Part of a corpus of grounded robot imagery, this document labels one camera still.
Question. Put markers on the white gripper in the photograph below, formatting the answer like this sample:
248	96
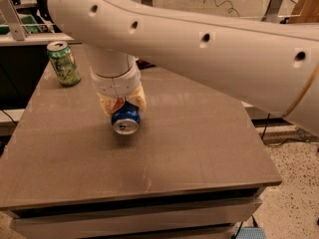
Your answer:
115	84

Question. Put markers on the blue perforated box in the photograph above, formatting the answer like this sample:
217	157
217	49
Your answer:
250	233

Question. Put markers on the grey drawer cabinet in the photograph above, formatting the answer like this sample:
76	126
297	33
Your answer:
196	160

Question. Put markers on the blue pepsi can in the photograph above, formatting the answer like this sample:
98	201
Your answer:
125	117

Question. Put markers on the brown and cream snack bag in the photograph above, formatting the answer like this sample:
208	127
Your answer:
144	65

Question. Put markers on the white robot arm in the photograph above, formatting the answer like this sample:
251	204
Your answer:
270	66

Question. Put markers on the green soda can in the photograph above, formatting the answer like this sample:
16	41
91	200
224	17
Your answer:
63	62

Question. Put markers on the glass barrier panel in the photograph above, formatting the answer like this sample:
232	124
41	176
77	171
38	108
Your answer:
216	0

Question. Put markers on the right metal glass bracket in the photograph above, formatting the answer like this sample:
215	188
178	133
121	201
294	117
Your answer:
271	13

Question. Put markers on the left metal glass bracket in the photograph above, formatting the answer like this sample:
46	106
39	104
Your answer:
18	31

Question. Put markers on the green plastic bin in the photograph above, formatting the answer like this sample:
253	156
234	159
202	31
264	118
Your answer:
28	21

